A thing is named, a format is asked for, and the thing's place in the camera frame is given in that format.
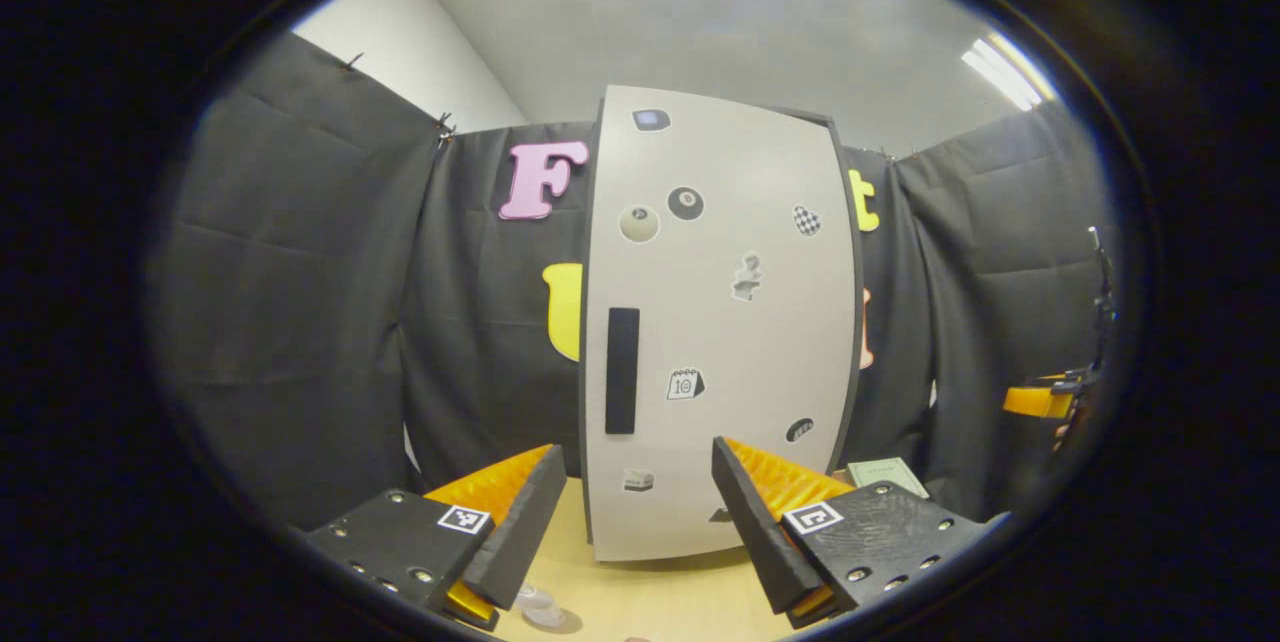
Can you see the pale green cover book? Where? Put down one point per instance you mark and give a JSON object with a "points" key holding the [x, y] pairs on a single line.
{"points": [[885, 475]]}

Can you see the ceiling light panel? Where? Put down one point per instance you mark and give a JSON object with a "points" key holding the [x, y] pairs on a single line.
{"points": [[1010, 72]]}

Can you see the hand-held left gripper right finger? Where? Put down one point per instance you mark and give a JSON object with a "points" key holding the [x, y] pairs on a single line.
{"points": [[755, 532]]}

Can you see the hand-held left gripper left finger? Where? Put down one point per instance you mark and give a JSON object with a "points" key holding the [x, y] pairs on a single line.
{"points": [[520, 522]]}

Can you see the black backdrop cloth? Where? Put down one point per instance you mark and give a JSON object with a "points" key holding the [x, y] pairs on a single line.
{"points": [[300, 322]]}

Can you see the clear glass bottle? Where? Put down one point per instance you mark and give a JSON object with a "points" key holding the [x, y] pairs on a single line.
{"points": [[535, 598]]}

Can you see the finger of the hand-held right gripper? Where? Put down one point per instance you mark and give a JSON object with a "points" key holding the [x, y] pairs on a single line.
{"points": [[1035, 402]]}

